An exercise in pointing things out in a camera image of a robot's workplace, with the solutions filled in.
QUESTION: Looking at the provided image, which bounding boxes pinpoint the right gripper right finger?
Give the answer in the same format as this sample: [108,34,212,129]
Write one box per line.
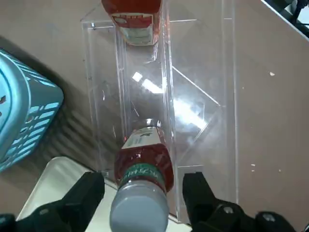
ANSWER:
[182,172,303,232]

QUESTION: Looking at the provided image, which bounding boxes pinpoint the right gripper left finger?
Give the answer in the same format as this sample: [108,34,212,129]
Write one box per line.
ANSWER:
[0,171,106,232]

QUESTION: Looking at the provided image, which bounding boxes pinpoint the amber tea bottle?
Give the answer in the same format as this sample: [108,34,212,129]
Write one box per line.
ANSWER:
[101,0,163,46]
[110,125,175,232]

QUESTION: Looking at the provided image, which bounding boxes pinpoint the light blue plastic basket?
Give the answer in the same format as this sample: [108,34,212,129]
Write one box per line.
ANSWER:
[0,48,65,173]

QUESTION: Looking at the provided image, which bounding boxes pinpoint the clear acrylic stepped shelf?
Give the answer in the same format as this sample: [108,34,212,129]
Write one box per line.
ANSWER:
[81,0,239,224]

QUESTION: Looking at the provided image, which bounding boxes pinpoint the cream plastic tray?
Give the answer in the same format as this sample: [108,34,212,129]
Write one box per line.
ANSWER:
[15,156,194,232]

